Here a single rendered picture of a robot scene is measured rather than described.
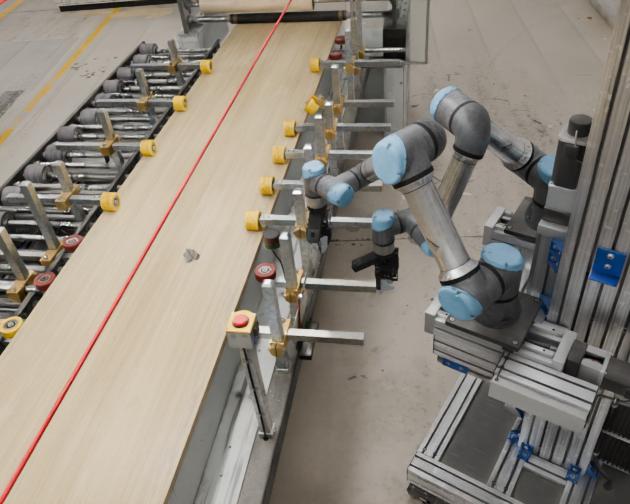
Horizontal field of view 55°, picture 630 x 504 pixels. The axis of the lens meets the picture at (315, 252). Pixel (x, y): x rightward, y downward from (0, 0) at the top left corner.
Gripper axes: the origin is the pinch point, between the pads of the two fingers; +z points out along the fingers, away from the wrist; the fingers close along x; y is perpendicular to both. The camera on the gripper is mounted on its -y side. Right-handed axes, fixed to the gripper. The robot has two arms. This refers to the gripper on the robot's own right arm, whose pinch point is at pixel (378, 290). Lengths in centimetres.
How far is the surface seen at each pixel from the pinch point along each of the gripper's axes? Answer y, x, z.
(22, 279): -140, -9, -4
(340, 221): -16.6, 23.6, -13.3
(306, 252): -30.6, 19.2, -0.4
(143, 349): -74, -41, -7
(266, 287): -31, -31, -29
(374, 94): -27, 263, 50
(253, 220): -51, 22, -14
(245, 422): -42, -47, 21
